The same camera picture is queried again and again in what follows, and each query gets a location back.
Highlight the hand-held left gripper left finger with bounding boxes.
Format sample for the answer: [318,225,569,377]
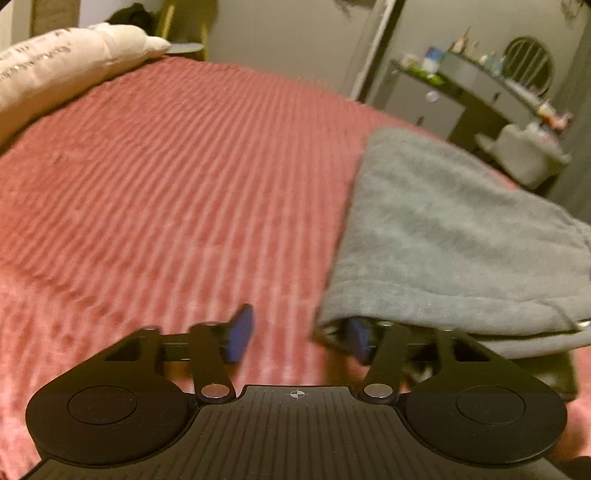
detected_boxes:
[104,303,255,404]

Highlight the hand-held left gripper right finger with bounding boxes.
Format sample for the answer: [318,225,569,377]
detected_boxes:
[344,316,491,403]

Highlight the grey pants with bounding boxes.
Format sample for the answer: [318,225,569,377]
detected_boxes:
[313,127,591,361]

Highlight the pink ribbed blanket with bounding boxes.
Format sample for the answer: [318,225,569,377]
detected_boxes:
[0,54,580,480]

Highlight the grey cabinet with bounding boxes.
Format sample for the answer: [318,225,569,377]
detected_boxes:
[369,59,468,140]

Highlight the white plush chair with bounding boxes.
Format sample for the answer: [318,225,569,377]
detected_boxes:
[475,121,573,191]

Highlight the green cloth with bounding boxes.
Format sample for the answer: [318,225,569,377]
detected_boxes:
[410,67,445,85]

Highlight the grey dressing table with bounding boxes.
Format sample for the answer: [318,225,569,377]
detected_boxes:
[438,52,556,136]

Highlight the white and blue cup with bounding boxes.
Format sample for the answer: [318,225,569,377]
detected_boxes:
[422,46,442,75]

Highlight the white pole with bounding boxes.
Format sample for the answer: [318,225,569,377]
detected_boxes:
[350,0,408,100]

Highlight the yellow side table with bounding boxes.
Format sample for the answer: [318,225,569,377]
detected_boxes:
[154,0,221,62]

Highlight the round mirror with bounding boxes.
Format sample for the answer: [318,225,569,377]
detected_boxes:
[503,37,556,97]

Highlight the pale pink plush pillow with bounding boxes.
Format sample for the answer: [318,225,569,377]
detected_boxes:
[0,22,172,145]

